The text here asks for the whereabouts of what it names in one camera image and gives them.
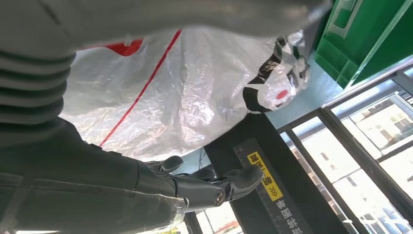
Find black inbound scanner machine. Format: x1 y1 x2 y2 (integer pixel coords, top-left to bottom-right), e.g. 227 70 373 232
184 113 350 234

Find yellow label sticker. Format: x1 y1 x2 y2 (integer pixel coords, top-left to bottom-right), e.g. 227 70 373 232
246 151 284 203

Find green plastic crate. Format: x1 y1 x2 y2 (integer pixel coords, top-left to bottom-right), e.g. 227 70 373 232
314 0 413 90

